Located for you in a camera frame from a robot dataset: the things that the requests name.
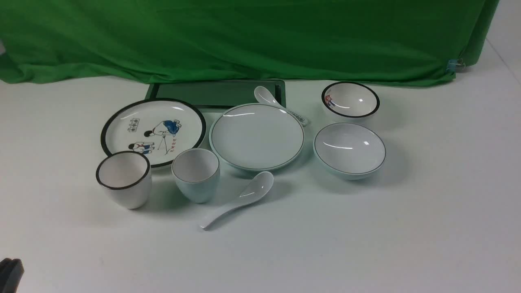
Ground pale blue ceramic plate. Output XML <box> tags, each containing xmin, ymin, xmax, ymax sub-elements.
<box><xmin>208</xmin><ymin>103</ymin><xmax>305</xmax><ymax>171</ymax></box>

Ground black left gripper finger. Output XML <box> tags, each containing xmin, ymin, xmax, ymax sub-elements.
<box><xmin>0</xmin><ymin>258</ymin><xmax>24</xmax><ymax>293</ymax></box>

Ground white black-rimmed cup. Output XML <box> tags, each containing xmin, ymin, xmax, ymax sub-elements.
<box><xmin>96</xmin><ymin>151</ymin><xmax>152</xmax><ymax>210</ymax></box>

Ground dark green rectangular tray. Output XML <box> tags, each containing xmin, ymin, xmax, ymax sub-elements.
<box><xmin>145</xmin><ymin>79</ymin><xmax>286</xmax><ymax>109</ymax></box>

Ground blue binder clip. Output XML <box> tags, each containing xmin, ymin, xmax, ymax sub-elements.
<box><xmin>445</xmin><ymin>58</ymin><xmax>466</xmax><ymax>74</ymax></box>

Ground white patterned ceramic spoon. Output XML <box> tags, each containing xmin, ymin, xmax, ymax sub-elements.
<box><xmin>254</xmin><ymin>86</ymin><xmax>310</xmax><ymax>127</ymax></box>

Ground plain white ceramic spoon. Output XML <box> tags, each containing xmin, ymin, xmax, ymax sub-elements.
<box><xmin>198</xmin><ymin>171</ymin><xmax>275</xmax><ymax>230</ymax></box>

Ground white plate with cartoon figures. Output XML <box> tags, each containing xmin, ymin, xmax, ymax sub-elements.
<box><xmin>100</xmin><ymin>99</ymin><xmax>207</xmax><ymax>168</ymax></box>

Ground pale blue ceramic bowl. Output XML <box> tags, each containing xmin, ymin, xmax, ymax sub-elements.
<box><xmin>313</xmin><ymin>122</ymin><xmax>387</xmax><ymax>180</ymax></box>

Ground pale blue ceramic cup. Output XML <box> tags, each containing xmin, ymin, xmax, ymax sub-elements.
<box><xmin>171</xmin><ymin>148</ymin><xmax>220</xmax><ymax>204</ymax></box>

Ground green backdrop cloth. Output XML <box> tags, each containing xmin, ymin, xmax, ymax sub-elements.
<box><xmin>0</xmin><ymin>0</ymin><xmax>499</xmax><ymax>87</ymax></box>

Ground small white black-rimmed bowl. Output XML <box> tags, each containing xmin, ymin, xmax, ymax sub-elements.
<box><xmin>321</xmin><ymin>82</ymin><xmax>380</xmax><ymax>124</ymax></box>

